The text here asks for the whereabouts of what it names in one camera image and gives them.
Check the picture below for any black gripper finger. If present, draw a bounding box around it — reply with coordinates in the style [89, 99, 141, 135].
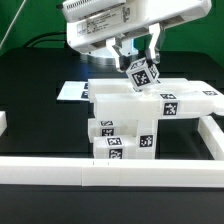
[106, 37, 130, 72]
[145, 23, 164, 64]

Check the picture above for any white chair backrest frame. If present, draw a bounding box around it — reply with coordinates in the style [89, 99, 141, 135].
[88, 78, 224, 121]

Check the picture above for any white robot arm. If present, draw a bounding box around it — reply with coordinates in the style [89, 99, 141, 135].
[57, 0, 212, 72]

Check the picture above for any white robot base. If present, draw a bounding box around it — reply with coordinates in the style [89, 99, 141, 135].
[80, 39, 138, 65]

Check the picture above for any white marker base plate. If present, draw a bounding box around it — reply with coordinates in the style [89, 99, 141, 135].
[57, 81, 89, 101]

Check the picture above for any black cable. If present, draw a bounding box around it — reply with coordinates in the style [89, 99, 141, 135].
[24, 30, 68, 48]

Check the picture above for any white fence right wall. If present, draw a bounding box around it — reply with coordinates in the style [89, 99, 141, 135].
[198, 116, 224, 161]

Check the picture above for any white fence wall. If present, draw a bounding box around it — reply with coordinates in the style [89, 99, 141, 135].
[198, 116, 224, 161]
[0, 111, 7, 136]
[0, 156, 224, 188]

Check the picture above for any white fence left wall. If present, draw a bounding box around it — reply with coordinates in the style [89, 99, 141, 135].
[0, 111, 7, 136]

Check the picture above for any white fence front wall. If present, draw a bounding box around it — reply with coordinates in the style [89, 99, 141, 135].
[0, 156, 224, 188]

